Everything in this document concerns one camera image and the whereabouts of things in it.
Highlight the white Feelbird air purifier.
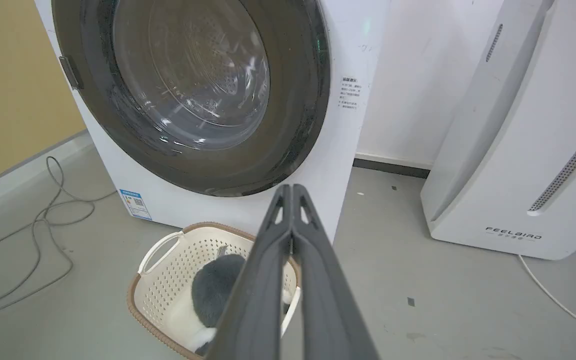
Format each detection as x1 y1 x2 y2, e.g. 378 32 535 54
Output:
420 0 576 261

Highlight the grey and white garment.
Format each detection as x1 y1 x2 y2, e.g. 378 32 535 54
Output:
165 253 294 357

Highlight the blue energy label sticker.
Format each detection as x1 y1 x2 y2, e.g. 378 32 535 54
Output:
119 188 153 222

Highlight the white front-load washing machine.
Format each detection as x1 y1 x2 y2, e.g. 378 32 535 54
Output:
34 0 392 244

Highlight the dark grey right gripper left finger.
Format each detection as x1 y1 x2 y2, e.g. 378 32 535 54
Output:
204 184 293 360

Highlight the round dark glass washer door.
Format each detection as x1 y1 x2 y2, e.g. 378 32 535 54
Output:
51 0 331 197

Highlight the white text warning sticker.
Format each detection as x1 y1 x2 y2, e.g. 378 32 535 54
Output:
338 76 360 111

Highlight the grey floor cable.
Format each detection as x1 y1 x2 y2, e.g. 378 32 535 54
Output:
0 156 118 323

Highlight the white power cord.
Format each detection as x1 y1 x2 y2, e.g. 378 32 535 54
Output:
518 232 576 332

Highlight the cream perforated laundry basket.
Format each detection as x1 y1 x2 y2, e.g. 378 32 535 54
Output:
127 221 302 360

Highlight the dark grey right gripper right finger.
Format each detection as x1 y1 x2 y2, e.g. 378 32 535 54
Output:
292 183 380 360

